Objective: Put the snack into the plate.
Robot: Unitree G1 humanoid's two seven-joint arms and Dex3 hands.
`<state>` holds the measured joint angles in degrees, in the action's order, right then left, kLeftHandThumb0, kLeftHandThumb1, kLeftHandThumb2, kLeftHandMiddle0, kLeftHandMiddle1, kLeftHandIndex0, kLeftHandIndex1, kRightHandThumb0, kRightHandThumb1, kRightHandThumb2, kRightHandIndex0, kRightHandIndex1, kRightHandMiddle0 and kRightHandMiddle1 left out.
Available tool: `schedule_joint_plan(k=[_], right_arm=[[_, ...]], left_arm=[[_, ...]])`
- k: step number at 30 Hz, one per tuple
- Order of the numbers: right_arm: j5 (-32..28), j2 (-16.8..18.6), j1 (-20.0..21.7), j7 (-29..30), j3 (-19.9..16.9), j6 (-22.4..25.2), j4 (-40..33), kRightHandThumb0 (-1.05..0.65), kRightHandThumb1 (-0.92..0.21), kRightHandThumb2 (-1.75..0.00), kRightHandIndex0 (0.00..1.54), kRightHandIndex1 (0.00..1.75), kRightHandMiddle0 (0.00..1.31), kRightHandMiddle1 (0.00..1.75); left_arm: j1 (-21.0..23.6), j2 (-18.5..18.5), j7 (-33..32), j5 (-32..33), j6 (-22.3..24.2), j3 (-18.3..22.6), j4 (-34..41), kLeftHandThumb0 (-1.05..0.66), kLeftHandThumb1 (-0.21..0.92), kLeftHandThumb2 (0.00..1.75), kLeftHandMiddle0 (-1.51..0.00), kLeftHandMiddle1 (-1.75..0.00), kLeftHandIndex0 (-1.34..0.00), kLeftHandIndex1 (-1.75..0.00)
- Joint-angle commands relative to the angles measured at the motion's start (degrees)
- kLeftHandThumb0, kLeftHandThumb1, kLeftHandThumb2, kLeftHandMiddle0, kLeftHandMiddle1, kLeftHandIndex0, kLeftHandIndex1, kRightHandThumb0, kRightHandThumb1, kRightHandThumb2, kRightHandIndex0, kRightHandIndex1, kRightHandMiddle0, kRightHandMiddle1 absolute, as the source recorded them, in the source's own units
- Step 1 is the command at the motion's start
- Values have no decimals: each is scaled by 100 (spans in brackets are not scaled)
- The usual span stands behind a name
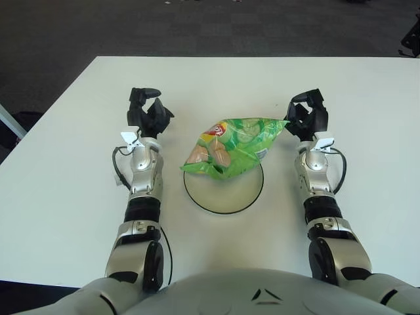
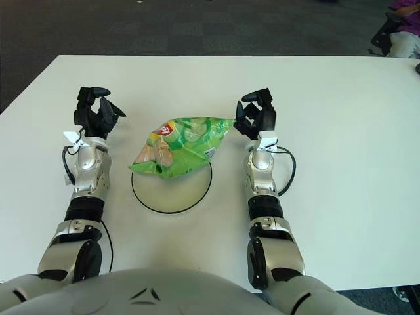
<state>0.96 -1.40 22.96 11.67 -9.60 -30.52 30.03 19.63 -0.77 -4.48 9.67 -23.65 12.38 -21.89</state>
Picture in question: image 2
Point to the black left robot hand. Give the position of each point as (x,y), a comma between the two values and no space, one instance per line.
(90,123)

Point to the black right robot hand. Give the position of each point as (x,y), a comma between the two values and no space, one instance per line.
(265,119)

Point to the green snack bag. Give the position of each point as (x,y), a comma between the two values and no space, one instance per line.
(187,141)

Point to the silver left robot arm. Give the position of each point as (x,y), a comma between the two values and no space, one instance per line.
(88,164)

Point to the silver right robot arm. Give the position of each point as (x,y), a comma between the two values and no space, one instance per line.
(262,164)

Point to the white plate black rim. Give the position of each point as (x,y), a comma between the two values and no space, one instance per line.
(170,193)

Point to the black office chair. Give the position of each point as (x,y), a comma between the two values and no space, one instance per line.
(382,33)

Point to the seated person purple shirt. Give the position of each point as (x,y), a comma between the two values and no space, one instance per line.
(405,46)

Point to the small dark object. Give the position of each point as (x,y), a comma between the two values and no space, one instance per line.
(417,68)

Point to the grey robot torso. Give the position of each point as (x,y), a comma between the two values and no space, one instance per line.
(147,295)

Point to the grey shoe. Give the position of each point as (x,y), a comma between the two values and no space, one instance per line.
(402,293)

